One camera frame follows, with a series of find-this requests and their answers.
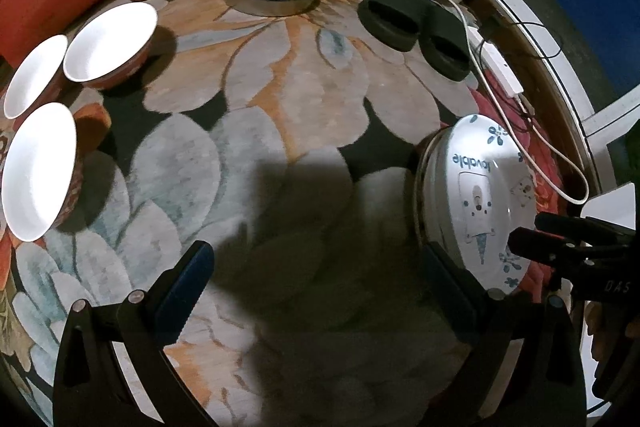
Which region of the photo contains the white bowl red outside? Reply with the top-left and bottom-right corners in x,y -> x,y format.
62,2 -> 160,90
2,34 -> 68,120
1,102 -> 83,243

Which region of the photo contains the thin black cable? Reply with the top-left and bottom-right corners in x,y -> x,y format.
480,19 -> 556,62

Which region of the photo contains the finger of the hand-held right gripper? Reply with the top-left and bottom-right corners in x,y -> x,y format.
535,213 -> 636,243
507,228 -> 596,265

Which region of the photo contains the white cable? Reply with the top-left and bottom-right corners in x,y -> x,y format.
162,0 -> 590,206

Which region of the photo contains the white power strip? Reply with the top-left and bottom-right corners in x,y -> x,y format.
467,24 -> 526,100

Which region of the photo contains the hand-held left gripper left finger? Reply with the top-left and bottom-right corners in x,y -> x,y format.
52,239 -> 216,427

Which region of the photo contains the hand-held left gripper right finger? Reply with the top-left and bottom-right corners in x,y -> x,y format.
422,241 -> 587,427

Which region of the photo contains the small bear print plate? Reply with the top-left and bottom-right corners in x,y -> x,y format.
424,113 -> 540,295

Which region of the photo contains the large bear print plate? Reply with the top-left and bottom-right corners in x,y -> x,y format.
413,132 -> 451,258

